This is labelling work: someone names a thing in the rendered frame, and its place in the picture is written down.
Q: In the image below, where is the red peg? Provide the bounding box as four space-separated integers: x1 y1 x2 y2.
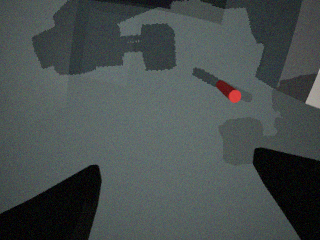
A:
216 80 241 103

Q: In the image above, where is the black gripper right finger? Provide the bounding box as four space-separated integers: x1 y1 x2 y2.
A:
253 147 320 240

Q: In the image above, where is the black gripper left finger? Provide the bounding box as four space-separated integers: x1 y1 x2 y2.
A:
0 164 101 240

